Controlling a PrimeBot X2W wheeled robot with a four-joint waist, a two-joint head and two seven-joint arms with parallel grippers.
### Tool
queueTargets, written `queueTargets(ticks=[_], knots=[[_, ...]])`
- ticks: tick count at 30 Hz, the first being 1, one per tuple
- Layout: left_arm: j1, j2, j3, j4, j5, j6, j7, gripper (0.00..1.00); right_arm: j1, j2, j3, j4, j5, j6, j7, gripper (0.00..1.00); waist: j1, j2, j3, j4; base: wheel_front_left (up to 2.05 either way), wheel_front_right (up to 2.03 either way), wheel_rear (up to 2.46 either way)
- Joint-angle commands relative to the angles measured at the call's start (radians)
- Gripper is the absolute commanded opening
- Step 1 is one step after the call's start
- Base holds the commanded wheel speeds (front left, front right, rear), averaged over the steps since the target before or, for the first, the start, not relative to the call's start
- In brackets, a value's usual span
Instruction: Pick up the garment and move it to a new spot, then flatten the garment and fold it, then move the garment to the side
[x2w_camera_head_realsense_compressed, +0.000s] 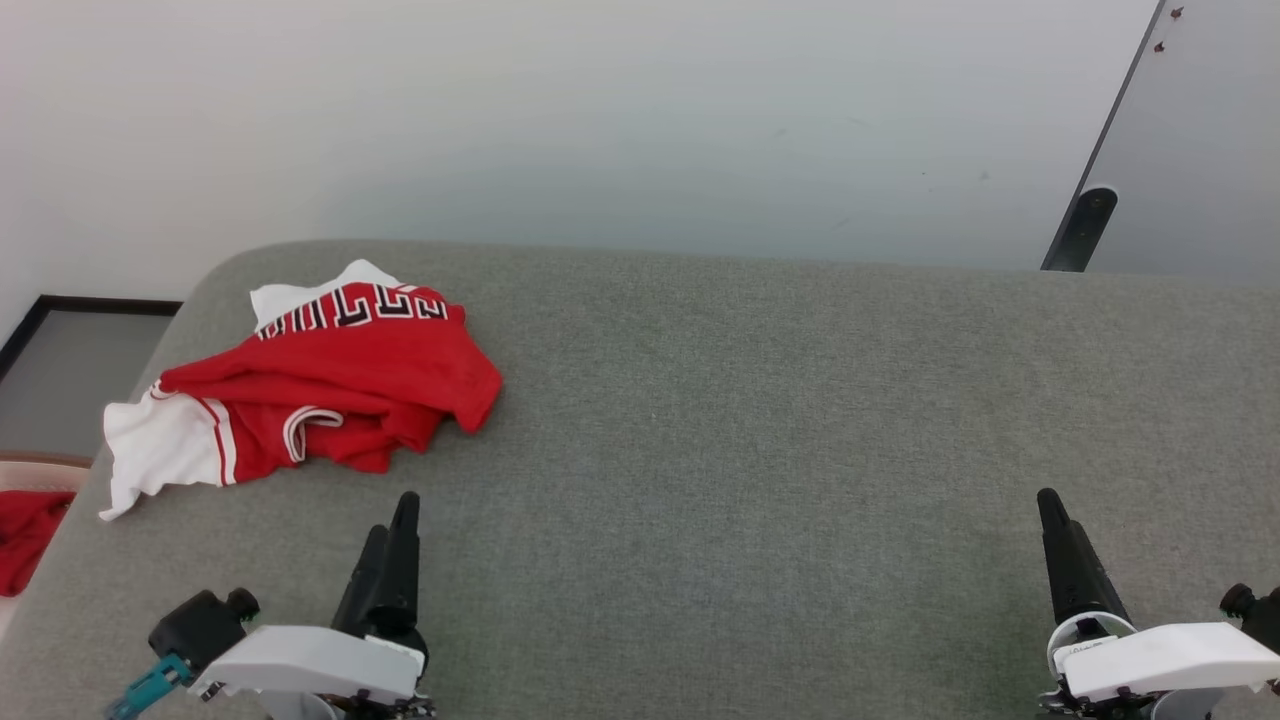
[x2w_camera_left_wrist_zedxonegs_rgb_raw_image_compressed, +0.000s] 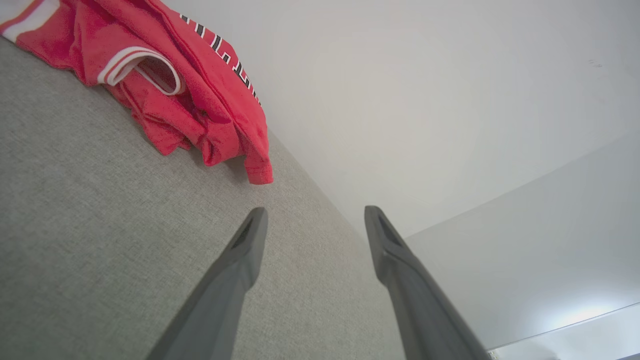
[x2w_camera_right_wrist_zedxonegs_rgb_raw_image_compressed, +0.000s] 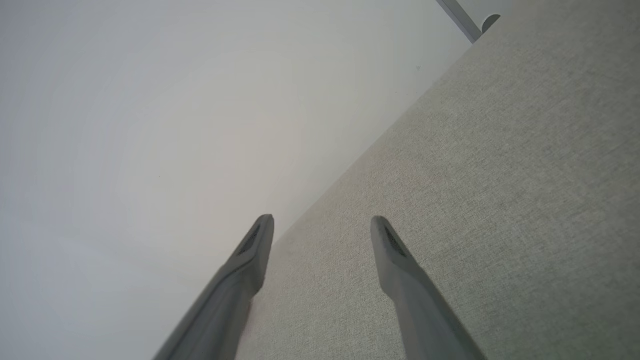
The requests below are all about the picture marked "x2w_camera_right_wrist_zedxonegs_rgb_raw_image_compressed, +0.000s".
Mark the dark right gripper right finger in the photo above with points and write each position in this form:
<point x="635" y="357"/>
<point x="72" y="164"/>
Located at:
<point x="425" y="310"/>

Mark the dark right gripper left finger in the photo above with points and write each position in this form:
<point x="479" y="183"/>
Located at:
<point x="225" y="305"/>

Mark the grey fabric sofa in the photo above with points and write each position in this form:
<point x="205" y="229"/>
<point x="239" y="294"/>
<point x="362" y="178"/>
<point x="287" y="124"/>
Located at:
<point x="500" y="200"/>

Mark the grey metal bar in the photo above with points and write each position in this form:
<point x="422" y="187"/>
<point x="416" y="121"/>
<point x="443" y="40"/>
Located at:
<point x="460" y="20"/>

